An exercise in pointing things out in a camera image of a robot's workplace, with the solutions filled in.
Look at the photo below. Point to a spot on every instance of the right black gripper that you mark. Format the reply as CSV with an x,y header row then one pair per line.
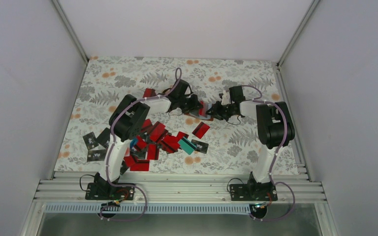
x,y
216,113

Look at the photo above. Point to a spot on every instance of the teal card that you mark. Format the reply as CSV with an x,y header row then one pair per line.
x,y
186,145

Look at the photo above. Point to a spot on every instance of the red card near holder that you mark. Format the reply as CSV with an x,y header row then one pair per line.
x,y
200,130

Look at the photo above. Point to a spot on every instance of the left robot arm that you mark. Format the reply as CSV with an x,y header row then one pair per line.
x,y
127,121

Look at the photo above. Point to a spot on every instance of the black VIP card right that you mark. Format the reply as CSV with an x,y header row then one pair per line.
x,y
200,146

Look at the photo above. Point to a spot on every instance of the black VIP card left lower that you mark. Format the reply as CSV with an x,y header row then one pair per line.
x,y
96,155

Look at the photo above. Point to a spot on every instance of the red card bottom front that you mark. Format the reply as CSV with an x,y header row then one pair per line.
x,y
140,166

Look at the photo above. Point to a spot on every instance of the black vip card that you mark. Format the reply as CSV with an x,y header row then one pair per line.
x,y
200,146
90,141
96,155

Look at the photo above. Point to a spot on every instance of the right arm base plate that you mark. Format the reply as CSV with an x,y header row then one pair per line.
x,y
246,193

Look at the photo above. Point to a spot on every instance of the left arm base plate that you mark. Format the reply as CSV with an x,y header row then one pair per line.
x,y
109,193

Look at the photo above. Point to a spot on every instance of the aluminium rail frame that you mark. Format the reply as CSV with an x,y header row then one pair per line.
x,y
172,193

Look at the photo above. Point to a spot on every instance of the red card far left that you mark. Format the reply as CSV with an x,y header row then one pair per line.
x,y
149,92

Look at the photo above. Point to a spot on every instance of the red card pile centre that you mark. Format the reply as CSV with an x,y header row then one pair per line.
x,y
153,138

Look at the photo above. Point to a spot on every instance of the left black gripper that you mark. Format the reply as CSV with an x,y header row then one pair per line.
x,y
194,105

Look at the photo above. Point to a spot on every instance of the brown leather card holder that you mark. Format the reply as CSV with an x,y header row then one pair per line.
x,y
201,113

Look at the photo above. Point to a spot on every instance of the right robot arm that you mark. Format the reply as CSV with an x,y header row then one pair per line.
x,y
275,127

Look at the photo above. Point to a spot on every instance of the black VIP card far left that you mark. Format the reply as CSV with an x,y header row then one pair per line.
x,y
90,141

